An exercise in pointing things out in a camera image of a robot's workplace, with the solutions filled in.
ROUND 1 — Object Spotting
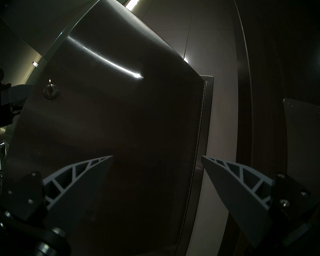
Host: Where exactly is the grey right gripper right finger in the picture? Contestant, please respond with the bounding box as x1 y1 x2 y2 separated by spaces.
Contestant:
201 155 317 248

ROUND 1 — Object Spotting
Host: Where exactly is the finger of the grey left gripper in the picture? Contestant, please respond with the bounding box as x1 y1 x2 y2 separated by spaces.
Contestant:
1 84 34 113

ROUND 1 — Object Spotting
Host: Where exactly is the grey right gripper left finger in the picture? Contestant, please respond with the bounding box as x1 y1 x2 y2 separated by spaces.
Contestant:
0 155 114 233

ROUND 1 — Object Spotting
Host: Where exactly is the stainless steel dispenser door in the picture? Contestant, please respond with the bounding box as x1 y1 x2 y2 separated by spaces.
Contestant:
3 0 206 255

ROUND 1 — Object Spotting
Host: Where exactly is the metal door push plate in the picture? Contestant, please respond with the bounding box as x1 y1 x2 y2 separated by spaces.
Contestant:
283 98 320 205

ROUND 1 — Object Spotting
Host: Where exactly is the dark wooden room door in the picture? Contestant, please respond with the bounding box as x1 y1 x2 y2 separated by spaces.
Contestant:
231 0 320 256

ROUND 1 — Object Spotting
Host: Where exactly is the vertical white light strip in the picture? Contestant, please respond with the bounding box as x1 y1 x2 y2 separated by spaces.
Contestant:
125 0 145 11

